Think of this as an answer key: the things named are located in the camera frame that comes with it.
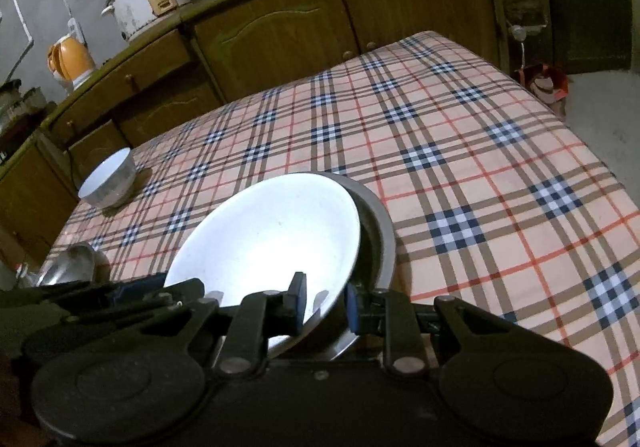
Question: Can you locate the small steel pot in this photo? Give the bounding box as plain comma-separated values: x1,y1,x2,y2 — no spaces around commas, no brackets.
22,87,49,114

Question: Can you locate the small white bowl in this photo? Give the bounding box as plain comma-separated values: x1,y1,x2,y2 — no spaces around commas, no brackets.
77,148,137,209

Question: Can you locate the plaid tablecloth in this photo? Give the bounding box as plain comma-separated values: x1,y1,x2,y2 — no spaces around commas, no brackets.
47,31,640,446

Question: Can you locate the steel bowl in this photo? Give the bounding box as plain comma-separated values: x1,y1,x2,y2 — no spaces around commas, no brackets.
270,171,397,363

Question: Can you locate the red plastic bag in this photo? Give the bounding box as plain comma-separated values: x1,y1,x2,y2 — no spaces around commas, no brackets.
516,62,572,108

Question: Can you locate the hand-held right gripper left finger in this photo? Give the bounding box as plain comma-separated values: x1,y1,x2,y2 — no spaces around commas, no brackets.
131,271,307,376

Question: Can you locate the orange electric kettle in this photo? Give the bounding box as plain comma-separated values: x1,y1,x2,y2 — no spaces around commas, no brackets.
47,36,97,90

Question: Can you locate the white wall pipe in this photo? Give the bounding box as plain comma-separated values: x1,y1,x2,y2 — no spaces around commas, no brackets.
0,0,35,80

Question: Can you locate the steel steamer pot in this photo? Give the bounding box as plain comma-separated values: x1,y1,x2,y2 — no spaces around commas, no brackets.
0,78,27,128

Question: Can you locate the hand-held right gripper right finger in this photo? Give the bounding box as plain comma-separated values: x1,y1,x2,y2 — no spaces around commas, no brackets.
345,279,532,376

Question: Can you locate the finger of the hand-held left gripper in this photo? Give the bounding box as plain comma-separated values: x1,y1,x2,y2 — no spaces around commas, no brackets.
47,274,206,324

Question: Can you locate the brown wooden cabinet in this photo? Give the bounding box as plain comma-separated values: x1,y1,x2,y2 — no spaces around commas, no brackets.
0,0,532,280

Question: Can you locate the large steel plate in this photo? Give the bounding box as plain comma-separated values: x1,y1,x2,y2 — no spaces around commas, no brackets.
36,246,97,289

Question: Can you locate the white rice cooker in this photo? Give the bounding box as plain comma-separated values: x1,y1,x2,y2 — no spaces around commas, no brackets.
101,0,193,44

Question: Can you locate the dark green door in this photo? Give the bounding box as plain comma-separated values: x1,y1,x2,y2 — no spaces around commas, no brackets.
541,0,640,76

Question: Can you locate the wide white bowl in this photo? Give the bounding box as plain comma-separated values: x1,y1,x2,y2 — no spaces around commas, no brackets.
164,173,362,360

